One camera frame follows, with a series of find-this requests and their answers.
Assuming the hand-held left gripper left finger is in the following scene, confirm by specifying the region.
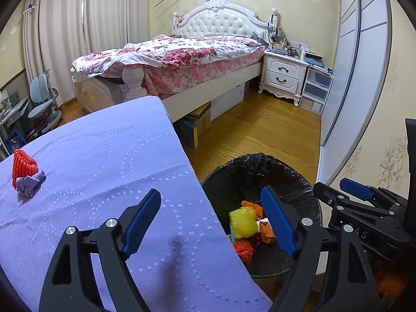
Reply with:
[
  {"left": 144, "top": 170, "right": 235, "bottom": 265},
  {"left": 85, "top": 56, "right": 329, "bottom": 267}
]
[{"left": 39, "top": 188, "right": 162, "bottom": 312}]

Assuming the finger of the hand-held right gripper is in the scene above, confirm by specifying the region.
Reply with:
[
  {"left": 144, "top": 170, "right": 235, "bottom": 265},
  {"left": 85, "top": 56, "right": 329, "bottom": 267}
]
[
  {"left": 313, "top": 182, "right": 395, "bottom": 225},
  {"left": 339, "top": 178, "right": 408, "bottom": 209}
]

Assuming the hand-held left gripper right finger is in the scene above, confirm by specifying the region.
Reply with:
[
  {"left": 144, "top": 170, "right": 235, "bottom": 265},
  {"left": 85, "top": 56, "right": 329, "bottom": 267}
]
[{"left": 260, "top": 186, "right": 381, "bottom": 312}]

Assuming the orange foil wrapper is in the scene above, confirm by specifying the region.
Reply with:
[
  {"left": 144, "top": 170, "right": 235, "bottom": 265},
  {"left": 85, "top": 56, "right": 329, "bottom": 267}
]
[{"left": 240, "top": 200, "right": 264, "bottom": 221}]

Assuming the yellow foam fruit net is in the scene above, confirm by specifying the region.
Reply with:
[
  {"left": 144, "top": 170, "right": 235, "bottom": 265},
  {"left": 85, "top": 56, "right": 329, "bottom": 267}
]
[{"left": 229, "top": 207, "right": 259, "bottom": 238}]

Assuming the red plastic bag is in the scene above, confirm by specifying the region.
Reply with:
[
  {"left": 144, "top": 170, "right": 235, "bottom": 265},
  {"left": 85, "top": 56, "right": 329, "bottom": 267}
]
[{"left": 233, "top": 238, "right": 256, "bottom": 264}]

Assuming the trash bin with black liner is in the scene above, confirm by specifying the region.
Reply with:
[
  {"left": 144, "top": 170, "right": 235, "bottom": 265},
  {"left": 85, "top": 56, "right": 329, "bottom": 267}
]
[{"left": 200, "top": 153, "right": 322, "bottom": 279}]

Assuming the purple patterned bedsheet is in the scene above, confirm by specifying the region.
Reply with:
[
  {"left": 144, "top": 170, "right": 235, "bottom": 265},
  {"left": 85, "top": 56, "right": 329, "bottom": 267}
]
[{"left": 0, "top": 96, "right": 274, "bottom": 312}]

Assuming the translucent plastic drawer unit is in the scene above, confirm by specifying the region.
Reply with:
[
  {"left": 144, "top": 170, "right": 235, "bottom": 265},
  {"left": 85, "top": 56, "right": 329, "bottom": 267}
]
[{"left": 297, "top": 68, "right": 334, "bottom": 116}]

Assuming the cardboard box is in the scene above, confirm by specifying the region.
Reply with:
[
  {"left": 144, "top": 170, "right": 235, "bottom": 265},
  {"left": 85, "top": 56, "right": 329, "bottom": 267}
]
[{"left": 177, "top": 101, "right": 212, "bottom": 149}]

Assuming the white sliding wardrobe door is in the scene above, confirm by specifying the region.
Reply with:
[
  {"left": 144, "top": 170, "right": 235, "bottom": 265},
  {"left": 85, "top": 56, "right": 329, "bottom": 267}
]
[{"left": 320, "top": 0, "right": 394, "bottom": 186}]

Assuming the lilac crumpled paper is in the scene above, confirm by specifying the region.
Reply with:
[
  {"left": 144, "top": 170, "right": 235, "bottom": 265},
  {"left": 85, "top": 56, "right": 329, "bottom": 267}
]
[{"left": 16, "top": 170, "right": 47, "bottom": 199}]

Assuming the white storage box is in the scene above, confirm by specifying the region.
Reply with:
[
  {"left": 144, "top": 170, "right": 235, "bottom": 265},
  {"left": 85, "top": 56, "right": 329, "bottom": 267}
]
[{"left": 210, "top": 83, "right": 246, "bottom": 121}]

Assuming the red foam fruit net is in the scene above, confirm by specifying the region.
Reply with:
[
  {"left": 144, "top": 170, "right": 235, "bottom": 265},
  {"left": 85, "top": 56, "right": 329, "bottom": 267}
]
[{"left": 12, "top": 149, "right": 38, "bottom": 189}]

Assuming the white nightstand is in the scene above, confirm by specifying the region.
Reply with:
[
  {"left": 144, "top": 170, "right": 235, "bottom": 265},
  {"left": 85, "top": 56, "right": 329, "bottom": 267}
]
[{"left": 258, "top": 52, "right": 309, "bottom": 100}]

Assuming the clutter on nightstand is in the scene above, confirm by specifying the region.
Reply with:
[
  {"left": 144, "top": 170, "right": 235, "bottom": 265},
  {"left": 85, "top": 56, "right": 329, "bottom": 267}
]
[{"left": 266, "top": 26, "right": 333, "bottom": 72}]

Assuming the light blue desk chair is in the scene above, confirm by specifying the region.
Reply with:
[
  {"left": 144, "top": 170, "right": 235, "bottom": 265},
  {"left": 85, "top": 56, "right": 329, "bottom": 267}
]
[{"left": 28, "top": 73, "right": 63, "bottom": 128}]

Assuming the grey study desk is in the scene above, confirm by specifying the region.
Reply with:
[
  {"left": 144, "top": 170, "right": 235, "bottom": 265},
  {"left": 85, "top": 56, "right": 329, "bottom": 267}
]
[{"left": 0, "top": 96, "right": 30, "bottom": 157}]

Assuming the pink floral quilt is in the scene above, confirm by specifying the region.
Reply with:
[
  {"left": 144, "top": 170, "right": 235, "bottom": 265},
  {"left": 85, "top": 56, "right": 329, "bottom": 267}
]
[{"left": 71, "top": 34, "right": 266, "bottom": 89}]

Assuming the beige curtain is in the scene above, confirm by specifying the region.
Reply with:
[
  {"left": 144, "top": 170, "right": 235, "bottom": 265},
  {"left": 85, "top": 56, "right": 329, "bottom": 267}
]
[
  {"left": 86, "top": 0, "right": 151, "bottom": 53},
  {"left": 23, "top": 0, "right": 87, "bottom": 108}
]

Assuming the white bed with tufted headboard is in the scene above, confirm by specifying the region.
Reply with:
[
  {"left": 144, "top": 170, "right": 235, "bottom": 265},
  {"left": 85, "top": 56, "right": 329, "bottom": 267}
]
[{"left": 70, "top": 0, "right": 281, "bottom": 123}]

